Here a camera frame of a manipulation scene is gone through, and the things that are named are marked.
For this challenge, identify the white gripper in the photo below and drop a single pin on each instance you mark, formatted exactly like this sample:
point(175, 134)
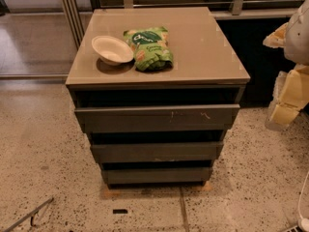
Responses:
point(297, 39)

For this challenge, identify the grey bottom drawer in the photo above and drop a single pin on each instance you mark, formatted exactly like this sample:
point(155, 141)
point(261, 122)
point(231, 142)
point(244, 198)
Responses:
point(160, 175)

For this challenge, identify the grey drawer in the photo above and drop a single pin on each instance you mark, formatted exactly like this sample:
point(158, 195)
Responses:
point(156, 152)
point(160, 175)
point(157, 118)

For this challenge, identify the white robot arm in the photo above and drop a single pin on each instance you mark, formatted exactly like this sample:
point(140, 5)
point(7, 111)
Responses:
point(296, 47)

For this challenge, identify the grey top drawer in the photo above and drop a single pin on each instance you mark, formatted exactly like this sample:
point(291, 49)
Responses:
point(157, 118)

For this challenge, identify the grey middle drawer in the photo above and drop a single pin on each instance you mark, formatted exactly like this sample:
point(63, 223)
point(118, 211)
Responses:
point(156, 152)

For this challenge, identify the grey drawer cabinet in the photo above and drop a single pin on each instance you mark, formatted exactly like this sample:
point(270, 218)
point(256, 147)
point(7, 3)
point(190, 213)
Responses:
point(205, 70)

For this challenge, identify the green chip bag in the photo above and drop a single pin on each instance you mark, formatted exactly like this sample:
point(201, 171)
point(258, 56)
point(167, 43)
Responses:
point(150, 48)

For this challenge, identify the white paper bowl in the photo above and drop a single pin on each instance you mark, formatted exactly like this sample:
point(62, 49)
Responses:
point(112, 51)

